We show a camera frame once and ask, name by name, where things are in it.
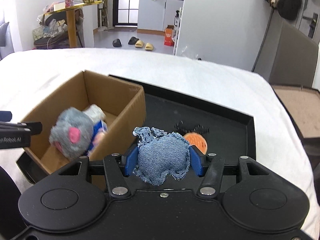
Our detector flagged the cluttered chair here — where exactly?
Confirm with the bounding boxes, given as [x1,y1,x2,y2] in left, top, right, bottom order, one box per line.
[32,17,83,49]

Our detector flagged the grey entrance door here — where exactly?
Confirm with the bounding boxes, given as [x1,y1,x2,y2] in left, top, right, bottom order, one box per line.
[295,0,320,43]

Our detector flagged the blue pink tissue pack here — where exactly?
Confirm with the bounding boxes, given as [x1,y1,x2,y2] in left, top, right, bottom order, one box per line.
[86,120,109,155]

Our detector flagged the black lace hair clip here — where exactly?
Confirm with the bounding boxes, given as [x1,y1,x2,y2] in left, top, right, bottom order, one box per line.
[174,121,210,137]

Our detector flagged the grey cushion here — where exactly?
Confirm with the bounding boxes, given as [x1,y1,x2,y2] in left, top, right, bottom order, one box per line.
[0,22,13,60]

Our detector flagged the black door lock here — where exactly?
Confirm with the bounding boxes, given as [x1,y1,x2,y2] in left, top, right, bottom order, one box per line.
[302,12,319,39]

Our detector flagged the orange cardboard box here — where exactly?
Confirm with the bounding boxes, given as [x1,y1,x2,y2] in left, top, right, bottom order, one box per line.
[164,25,175,47]

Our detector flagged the blue denim stuffed toy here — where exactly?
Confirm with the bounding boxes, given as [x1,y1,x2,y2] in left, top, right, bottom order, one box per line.
[132,126,191,186]

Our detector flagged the hanging dark clothes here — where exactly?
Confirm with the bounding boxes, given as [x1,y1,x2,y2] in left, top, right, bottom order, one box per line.
[262,0,308,20]

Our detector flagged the grey plush mouse toy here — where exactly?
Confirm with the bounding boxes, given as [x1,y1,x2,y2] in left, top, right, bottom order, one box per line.
[49,107,95,160]

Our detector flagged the yellow wooden round table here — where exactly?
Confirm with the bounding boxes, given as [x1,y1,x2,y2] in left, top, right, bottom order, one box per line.
[44,0,103,48]

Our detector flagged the black shallow tray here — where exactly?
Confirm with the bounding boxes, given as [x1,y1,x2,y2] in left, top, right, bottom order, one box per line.
[16,74,255,184]

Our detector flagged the grey leaning board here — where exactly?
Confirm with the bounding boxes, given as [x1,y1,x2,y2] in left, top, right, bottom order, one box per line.
[269,20,320,89]

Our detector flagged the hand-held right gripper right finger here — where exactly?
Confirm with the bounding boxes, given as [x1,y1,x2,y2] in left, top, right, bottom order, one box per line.
[189,146,272,196]

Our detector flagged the orange burger plush toy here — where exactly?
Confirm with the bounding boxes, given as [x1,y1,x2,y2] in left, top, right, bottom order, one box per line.
[183,133,208,155]

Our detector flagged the white floor fan stand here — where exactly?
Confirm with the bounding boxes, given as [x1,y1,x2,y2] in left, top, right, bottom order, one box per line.
[97,4,110,32]

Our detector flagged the brown cardboard box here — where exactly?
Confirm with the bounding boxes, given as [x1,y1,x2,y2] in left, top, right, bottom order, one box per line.
[16,70,147,188]

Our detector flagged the white kitchen cabinet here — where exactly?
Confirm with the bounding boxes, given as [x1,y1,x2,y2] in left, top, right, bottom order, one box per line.
[137,0,184,35]

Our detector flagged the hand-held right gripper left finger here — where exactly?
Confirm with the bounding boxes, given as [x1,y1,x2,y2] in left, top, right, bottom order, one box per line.
[57,145,140,197]

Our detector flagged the black-framed glass door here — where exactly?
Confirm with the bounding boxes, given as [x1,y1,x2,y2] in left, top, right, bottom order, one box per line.
[112,0,143,27]

